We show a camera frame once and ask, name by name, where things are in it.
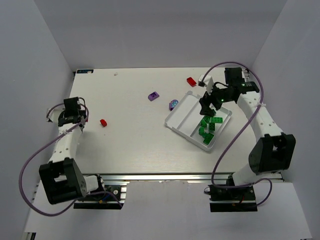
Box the green lego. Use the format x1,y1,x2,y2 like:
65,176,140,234
202,132,214,139
203,115,211,123
198,126,205,136
200,119,208,128

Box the green 2x4 lego plate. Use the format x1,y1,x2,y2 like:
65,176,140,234
210,116,224,124

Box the green 2x2 lego brick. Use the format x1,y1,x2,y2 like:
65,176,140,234
208,122,216,133

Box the small green lego brick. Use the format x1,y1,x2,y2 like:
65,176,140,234
203,138,212,145

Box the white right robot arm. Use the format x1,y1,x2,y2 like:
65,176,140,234
199,64,296,189

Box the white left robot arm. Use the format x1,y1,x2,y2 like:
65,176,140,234
39,97,105,205

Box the red lego brick top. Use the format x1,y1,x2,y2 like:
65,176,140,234
186,77,197,87

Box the white three-compartment tray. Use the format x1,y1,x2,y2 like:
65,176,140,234
164,90,233,152

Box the small red lego left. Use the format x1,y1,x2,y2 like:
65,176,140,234
100,119,108,127

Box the purple paw print lego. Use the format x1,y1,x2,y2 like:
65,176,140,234
168,99,179,111

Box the blue label left corner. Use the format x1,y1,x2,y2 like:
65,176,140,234
76,69,94,74

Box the purple arch lego brick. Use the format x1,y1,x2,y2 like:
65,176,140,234
147,91,160,102

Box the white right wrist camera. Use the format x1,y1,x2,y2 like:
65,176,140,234
198,74,214,95

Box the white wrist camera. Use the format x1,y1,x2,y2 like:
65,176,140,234
46,107,61,124
198,74,214,95

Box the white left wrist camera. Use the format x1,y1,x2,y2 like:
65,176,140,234
46,107,61,124

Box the aluminium table edge rail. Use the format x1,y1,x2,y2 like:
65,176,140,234
82,172,283,183

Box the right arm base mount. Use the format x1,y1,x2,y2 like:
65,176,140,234
203,176,258,213

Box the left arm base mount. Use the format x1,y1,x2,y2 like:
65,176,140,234
73,175,129,210

